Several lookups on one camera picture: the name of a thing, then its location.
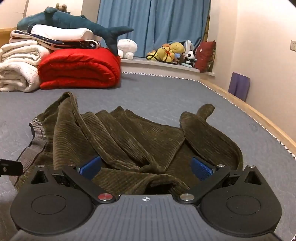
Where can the grey mattress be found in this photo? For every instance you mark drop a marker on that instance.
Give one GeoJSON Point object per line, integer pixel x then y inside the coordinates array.
{"type": "Point", "coordinates": [161, 92]}

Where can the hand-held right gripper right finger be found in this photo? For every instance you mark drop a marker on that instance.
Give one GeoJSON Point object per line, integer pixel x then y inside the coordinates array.
{"type": "Point", "coordinates": [202, 169]}

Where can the beige plush toy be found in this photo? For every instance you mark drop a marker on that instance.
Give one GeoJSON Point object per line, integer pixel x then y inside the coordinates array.
{"type": "Point", "coordinates": [61, 7]}

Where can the white plush toy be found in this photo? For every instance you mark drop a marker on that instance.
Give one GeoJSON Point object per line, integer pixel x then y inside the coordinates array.
{"type": "Point", "coordinates": [126, 46]}

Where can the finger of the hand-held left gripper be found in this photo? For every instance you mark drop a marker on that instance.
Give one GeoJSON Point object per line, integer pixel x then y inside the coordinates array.
{"type": "Point", "coordinates": [10, 167]}

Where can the panda plush toy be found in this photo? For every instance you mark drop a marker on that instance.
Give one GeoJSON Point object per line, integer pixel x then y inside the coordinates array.
{"type": "Point", "coordinates": [190, 55]}

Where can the white window sill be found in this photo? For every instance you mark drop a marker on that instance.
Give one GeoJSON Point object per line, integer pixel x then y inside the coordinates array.
{"type": "Point", "coordinates": [157, 66]}

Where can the yellow plush toy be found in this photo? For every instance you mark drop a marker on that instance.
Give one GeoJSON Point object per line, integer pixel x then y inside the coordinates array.
{"type": "Point", "coordinates": [177, 48]}

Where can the wall socket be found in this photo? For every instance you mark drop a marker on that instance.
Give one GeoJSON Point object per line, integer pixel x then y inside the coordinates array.
{"type": "Point", "coordinates": [293, 45]}

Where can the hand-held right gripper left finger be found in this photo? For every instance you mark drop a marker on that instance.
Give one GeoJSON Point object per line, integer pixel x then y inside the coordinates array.
{"type": "Point", "coordinates": [90, 168]}

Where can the red folded duvet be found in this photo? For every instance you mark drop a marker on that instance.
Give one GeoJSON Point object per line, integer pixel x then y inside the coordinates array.
{"type": "Point", "coordinates": [78, 67]}

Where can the white folded blanket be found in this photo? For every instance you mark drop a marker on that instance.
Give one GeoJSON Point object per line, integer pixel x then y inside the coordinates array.
{"type": "Point", "coordinates": [18, 67]}

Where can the red cushion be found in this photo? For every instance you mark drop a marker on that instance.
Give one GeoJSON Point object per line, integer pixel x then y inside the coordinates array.
{"type": "Point", "coordinates": [204, 55]}

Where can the blue shark plush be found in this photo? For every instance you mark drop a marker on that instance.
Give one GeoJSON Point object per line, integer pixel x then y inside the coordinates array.
{"type": "Point", "coordinates": [64, 22]}

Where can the blue curtain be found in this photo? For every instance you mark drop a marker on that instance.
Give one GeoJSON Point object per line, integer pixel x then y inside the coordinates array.
{"type": "Point", "coordinates": [152, 23]}

